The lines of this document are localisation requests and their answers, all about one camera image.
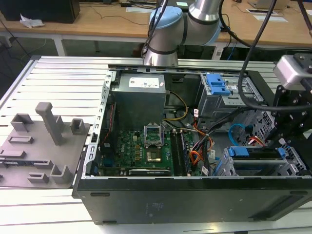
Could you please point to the black box on desk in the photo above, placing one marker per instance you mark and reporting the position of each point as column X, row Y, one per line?
column 39, row 9

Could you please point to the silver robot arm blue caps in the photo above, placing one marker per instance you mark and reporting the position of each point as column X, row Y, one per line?
column 165, row 31

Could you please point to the grey parts rack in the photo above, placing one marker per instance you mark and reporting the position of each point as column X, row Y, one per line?
column 44, row 156

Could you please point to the black open PC case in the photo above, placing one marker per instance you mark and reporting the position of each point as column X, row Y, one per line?
column 170, row 202

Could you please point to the black RAM slots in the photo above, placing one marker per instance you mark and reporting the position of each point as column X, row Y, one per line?
column 180, row 153

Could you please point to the black graphics card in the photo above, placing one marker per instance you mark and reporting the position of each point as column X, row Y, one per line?
column 148, row 172

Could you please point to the wooden desk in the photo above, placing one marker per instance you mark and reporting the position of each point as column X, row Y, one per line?
column 109, row 26

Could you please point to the grey power supply unit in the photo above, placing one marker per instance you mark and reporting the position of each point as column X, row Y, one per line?
column 139, row 102

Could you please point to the green motherboard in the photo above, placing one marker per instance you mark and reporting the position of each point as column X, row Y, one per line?
column 126, row 151

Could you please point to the hard disk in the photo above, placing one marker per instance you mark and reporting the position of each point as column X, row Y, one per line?
column 253, row 152

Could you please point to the white paper sheet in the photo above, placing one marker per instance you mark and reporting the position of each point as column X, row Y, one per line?
column 137, row 9
column 275, row 19

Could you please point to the grey laptop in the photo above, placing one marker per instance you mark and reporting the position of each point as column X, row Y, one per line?
column 262, row 3

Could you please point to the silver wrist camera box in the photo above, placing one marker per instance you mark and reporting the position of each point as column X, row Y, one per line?
column 288, row 70

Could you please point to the blue plastic bay latch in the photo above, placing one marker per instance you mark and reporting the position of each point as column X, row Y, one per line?
column 215, row 85

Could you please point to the metal optical drive bay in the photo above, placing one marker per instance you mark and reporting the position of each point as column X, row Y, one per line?
column 219, row 104

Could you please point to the metal disk bay cage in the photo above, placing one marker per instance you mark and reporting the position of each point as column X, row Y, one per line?
column 295, row 156

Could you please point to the CPU socket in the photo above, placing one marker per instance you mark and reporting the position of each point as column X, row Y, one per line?
column 154, row 156

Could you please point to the crumpled white paper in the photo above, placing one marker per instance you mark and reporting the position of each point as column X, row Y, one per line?
column 30, row 22

